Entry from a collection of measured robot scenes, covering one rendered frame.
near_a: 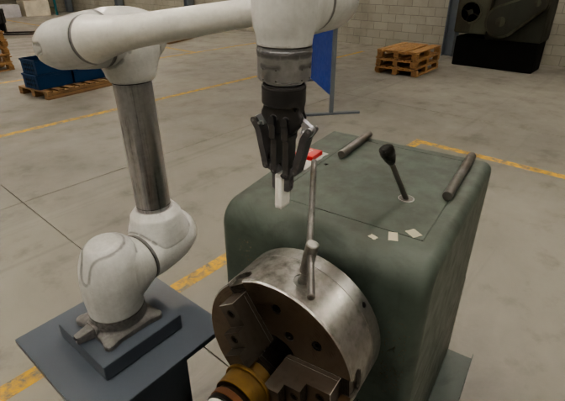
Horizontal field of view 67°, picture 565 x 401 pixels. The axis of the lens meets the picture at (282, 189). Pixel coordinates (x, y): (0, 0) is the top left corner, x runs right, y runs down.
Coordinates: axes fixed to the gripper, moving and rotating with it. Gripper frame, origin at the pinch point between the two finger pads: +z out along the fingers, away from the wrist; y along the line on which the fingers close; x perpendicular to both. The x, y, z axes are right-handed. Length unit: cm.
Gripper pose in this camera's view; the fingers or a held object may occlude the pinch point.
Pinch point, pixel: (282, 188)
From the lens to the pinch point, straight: 79.9
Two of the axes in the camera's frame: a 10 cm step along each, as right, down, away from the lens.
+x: 5.5, -3.8, 7.4
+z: -0.1, 8.9, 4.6
